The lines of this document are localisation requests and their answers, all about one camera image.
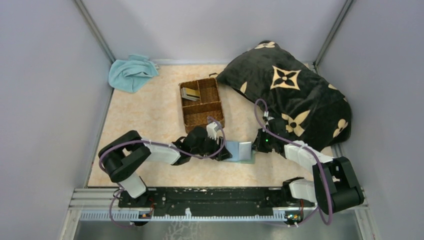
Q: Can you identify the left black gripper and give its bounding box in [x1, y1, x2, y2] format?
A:
[191, 132, 233, 162]

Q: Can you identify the green leather card holder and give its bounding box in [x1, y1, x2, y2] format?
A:
[224, 141, 256, 164]

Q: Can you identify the brown woven divided basket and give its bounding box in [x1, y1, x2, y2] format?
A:
[179, 77, 225, 133]

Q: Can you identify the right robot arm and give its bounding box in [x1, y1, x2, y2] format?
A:
[253, 117, 365, 215]

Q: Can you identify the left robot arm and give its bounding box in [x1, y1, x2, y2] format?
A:
[98, 126, 232, 207]

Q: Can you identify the gold card stack in basket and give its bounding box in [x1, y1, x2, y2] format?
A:
[180, 87, 201, 101]

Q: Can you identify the black floral pillow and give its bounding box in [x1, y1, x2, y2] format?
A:
[216, 40, 353, 151]

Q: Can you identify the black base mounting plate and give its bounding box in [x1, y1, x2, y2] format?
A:
[118, 187, 314, 217]

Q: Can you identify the light blue cloth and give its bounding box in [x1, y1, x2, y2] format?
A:
[108, 54, 160, 94]

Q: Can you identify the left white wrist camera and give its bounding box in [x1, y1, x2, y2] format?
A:
[206, 121, 222, 140]

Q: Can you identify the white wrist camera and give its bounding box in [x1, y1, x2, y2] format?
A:
[262, 111, 274, 123]
[206, 121, 222, 140]

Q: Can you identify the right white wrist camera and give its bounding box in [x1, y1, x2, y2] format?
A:
[262, 111, 274, 123]

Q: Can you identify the aluminium frame rail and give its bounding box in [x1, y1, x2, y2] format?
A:
[67, 187, 369, 222]

